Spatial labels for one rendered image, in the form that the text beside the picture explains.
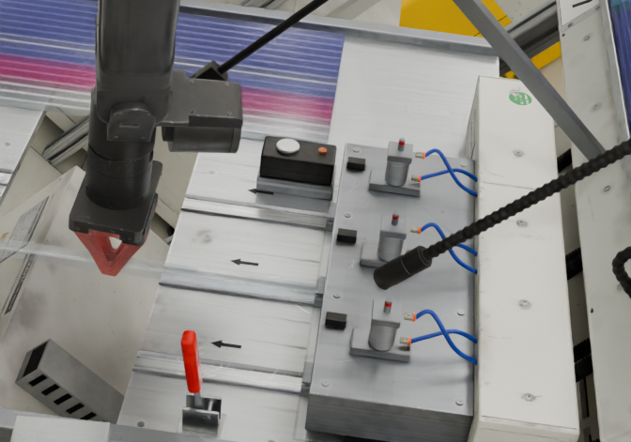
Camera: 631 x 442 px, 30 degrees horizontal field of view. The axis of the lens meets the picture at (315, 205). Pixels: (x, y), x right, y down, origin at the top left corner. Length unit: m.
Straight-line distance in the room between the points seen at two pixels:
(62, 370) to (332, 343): 0.53
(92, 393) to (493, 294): 0.61
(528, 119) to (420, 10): 3.08
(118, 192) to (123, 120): 0.11
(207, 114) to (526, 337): 0.33
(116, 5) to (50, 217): 0.85
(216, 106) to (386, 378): 0.27
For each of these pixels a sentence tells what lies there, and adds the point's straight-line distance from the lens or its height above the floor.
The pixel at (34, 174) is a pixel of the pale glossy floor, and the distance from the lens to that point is 2.63.
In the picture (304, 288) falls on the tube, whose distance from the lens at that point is 1.11.
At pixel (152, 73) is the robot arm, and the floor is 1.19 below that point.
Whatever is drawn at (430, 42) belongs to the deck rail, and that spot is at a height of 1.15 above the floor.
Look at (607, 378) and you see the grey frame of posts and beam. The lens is 0.97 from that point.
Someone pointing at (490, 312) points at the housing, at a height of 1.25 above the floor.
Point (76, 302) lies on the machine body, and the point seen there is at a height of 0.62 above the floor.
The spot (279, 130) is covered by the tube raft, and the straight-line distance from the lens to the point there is 1.30.
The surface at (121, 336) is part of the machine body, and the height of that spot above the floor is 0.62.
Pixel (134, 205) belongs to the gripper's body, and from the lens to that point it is 1.05.
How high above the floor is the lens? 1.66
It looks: 29 degrees down
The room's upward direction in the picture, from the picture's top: 59 degrees clockwise
